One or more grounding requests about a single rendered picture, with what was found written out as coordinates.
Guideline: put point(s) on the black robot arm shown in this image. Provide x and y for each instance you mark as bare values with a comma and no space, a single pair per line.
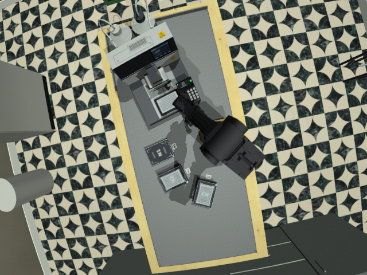
224,141

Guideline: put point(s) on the white plastic bottle with black cap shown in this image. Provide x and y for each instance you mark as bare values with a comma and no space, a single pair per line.
140,24

